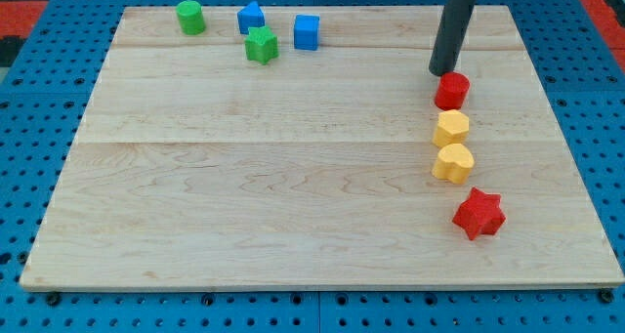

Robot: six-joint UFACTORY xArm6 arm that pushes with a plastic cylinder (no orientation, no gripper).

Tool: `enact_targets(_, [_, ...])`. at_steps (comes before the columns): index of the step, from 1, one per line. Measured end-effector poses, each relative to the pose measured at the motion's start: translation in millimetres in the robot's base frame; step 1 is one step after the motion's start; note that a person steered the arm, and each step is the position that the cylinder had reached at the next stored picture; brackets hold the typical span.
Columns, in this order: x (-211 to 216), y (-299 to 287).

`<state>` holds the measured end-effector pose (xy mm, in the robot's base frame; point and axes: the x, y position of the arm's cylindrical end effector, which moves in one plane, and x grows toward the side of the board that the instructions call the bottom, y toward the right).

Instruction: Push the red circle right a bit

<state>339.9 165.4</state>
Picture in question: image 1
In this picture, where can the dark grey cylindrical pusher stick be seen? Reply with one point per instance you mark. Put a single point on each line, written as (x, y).
(453, 25)

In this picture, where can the red cylinder block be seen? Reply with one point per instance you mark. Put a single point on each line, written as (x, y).
(452, 90)

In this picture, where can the yellow hexagon block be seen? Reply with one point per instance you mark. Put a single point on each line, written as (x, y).
(452, 127)

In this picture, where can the blue cube block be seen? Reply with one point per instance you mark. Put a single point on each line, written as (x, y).
(306, 32)

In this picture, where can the yellow heart block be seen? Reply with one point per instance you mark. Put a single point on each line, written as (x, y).
(454, 163)

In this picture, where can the light wooden board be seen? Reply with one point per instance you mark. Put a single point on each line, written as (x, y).
(194, 169)

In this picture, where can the green star block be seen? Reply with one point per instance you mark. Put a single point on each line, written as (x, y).
(261, 45)

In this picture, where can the blue triangle block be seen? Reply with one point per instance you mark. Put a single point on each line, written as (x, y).
(250, 16)

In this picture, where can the red star block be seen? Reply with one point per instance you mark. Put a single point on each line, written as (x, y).
(480, 214)

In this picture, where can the green cylinder block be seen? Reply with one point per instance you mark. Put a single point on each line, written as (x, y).
(190, 17)

